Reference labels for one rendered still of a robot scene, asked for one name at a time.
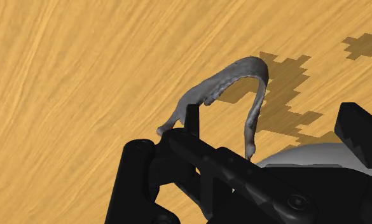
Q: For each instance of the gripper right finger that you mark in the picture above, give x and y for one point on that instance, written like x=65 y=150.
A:
x=362 y=133

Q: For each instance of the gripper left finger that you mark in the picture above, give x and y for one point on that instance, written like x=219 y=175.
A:
x=133 y=173

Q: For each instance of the grey round object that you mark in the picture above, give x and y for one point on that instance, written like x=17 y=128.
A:
x=312 y=153

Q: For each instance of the grey jawbone-shaped arch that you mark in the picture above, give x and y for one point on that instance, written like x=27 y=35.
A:
x=254 y=66

